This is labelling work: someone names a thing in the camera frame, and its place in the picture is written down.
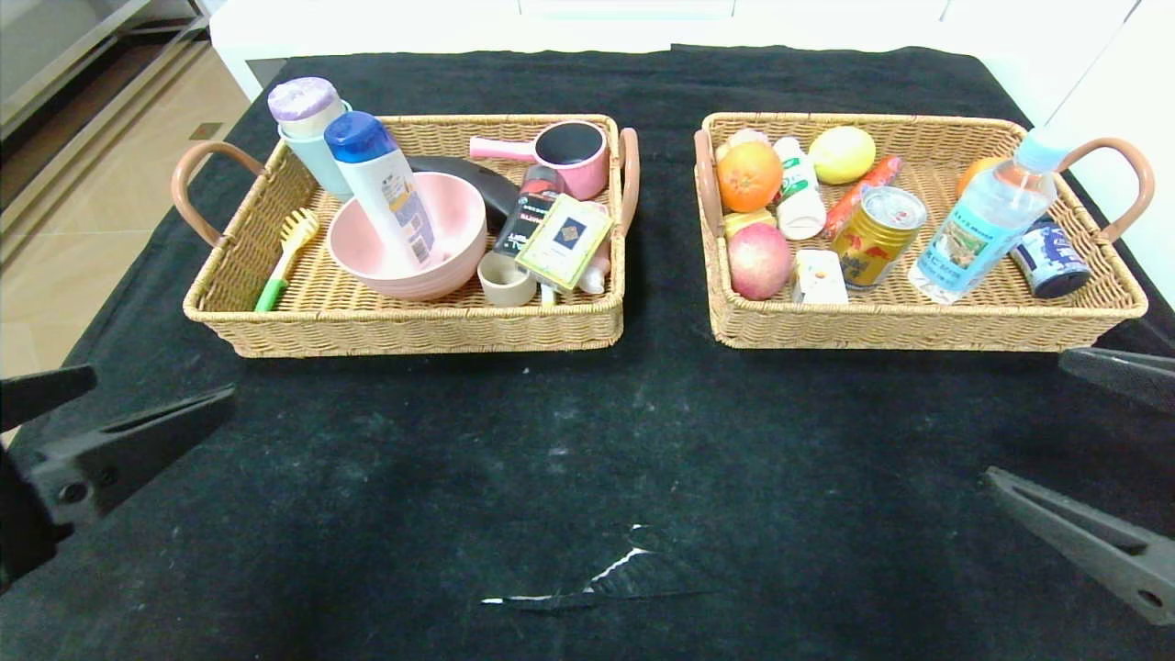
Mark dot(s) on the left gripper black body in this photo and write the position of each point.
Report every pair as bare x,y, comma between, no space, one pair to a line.
57,491

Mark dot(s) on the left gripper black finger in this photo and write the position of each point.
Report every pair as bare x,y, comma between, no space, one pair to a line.
46,390
119,459

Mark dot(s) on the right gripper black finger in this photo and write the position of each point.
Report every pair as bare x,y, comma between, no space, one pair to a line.
1120,560
1138,376

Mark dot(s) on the gold drink can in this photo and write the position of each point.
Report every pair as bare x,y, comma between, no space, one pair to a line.
877,239

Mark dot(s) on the white box green label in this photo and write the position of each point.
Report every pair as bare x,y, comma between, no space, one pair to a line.
819,275

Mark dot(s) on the white shampoo bottle blue cap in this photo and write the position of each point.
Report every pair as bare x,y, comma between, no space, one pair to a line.
395,202

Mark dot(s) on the red peach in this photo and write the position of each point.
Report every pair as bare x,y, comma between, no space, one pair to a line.
760,262

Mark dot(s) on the pink bowl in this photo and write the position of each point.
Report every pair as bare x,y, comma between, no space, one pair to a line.
459,220

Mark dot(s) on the white cardboard box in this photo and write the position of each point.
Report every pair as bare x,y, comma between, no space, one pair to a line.
565,243

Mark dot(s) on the dark blue round jar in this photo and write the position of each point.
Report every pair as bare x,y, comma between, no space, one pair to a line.
1051,262

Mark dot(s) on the clear water bottle blue cap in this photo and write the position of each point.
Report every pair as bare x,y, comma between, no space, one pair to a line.
982,225

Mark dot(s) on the orange fruit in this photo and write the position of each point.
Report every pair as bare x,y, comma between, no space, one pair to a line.
748,176
976,174

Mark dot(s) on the yellow green dish brush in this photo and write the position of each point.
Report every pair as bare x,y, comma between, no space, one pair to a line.
296,229

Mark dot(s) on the red wrapped sausage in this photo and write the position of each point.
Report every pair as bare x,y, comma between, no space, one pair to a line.
872,174

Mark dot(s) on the grey low shelf unit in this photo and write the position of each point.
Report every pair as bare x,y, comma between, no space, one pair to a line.
55,55

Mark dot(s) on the teal plastic cup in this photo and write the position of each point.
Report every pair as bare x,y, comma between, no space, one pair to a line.
317,161

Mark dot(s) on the yellow lemon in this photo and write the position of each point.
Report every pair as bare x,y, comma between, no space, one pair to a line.
840,154

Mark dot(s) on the white yogurt drink bottle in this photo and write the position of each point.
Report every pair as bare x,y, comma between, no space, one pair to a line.
799,204

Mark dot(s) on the purple capped beige container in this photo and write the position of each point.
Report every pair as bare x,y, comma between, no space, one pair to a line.
303,99

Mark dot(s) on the small beige cup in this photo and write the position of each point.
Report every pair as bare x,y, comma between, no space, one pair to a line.
505,286

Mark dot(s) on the small yellow pudding cup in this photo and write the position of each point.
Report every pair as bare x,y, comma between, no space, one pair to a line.
745,218

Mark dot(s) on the black plastic tool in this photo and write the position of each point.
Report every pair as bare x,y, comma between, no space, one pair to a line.
486,184

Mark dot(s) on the small pink fruit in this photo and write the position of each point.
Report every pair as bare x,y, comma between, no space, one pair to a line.
746,136

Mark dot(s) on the black L'Oreal tube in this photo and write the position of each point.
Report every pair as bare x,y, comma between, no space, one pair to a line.
528,220

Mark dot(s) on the black table cloth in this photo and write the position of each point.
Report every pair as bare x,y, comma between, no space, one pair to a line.
643,441

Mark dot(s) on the clear plastic film scrap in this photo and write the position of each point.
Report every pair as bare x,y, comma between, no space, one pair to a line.
624,558

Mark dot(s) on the small pink bottle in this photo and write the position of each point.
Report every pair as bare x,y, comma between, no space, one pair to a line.
595,275

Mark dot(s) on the white low bench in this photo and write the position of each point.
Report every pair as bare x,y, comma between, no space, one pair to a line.
413,28

